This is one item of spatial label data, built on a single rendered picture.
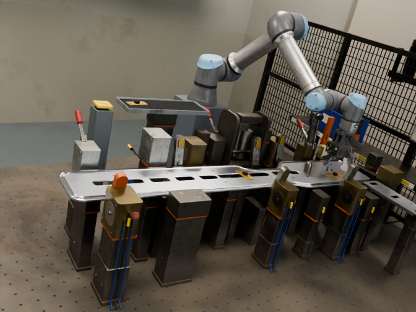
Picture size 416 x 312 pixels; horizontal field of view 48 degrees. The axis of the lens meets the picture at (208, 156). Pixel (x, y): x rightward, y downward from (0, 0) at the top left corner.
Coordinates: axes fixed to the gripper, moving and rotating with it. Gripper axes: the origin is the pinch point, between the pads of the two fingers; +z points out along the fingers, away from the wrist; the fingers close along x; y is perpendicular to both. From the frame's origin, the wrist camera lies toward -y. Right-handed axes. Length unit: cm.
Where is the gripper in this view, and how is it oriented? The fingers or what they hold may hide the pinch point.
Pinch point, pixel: (335, 171)
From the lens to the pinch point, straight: 212.2
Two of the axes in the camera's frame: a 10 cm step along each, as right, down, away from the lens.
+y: -8.4, 0.2, -5.4
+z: -2.1, 9.1, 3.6
